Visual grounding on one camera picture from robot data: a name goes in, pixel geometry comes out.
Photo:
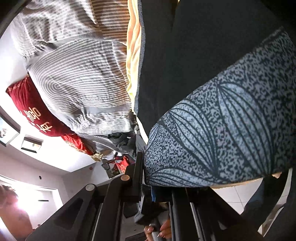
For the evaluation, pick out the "black pants with patterned lining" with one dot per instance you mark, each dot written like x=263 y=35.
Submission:
x=216 y=90

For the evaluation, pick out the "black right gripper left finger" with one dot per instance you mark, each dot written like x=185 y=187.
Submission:
x=95 y=212

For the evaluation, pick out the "small white wall frame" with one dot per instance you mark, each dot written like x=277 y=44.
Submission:
x=31 y=144

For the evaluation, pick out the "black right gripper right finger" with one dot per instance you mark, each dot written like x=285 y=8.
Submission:
x=201 y=214

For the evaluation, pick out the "white wall picture frame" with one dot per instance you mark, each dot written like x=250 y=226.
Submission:
x=8 y=131

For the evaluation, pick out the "grey striped duvet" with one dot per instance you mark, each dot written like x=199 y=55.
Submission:
x=75 y=53

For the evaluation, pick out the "orange bed sheet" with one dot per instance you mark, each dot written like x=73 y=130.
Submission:
x=133 y=44

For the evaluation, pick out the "person's hand with painted nails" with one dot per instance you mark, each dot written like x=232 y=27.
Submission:
x=164 y=232

